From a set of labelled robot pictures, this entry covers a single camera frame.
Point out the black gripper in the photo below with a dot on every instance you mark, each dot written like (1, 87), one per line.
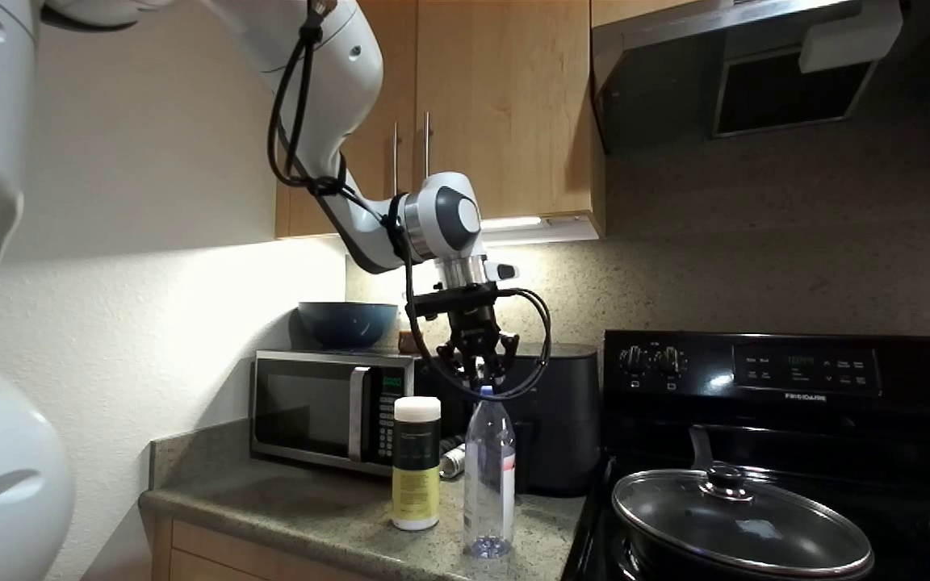
(468, 318)

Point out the clear plastic bottle blue cap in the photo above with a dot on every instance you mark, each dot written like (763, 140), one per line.
(488, 486)

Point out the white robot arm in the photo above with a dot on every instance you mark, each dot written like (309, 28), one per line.
(331, 65)

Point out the small silver bottle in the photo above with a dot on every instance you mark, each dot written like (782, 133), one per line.
(452, 462)

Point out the white-lidded container yellow label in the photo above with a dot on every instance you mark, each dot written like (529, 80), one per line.
(416, 462)

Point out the black air fryer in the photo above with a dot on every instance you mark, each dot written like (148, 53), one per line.
(562, 422)

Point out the dark blue bowl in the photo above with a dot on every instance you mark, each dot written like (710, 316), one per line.
(345, 325)

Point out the under-cabinet light strip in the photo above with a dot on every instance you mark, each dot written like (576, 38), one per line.
(541, 229)

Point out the stainless steel microwave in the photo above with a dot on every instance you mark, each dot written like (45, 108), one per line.
(314, 409)

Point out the black frying pan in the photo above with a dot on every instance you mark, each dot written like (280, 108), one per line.
(705, 448)

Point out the wooden upper cabinet door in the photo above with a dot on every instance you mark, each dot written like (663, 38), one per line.
(379, 131)
(507, 108)

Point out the glass pan lid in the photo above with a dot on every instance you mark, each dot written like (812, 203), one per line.
(739, 528)

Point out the black electric stove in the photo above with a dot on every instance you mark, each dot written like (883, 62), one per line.
(788, 409)

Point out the wooden base cabinet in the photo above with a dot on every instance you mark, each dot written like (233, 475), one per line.
(227, 550)

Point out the wooden cabinet above hood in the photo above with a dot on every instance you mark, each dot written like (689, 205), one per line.
(637, 7)

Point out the stainless steel range hood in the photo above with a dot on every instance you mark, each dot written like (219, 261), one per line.
(743, 76)

